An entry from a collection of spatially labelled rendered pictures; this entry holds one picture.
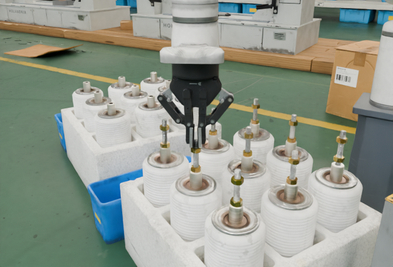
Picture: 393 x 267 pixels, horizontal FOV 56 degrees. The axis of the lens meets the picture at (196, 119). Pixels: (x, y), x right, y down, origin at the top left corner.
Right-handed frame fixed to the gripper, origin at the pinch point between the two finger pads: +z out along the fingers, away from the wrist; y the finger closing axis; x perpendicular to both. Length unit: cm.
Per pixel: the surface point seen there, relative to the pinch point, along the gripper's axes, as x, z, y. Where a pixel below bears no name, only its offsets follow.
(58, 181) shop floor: -39, 35, 46
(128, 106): -46, 12, 24
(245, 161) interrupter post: -5.9, 7.7, -9.0
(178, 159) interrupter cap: -9.0, 9.5, 4.4
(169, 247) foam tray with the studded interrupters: 7.8, 17.5, 3.9
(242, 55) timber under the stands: -205, 30, -17
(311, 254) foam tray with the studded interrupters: 8.4, 17.1, -19.6
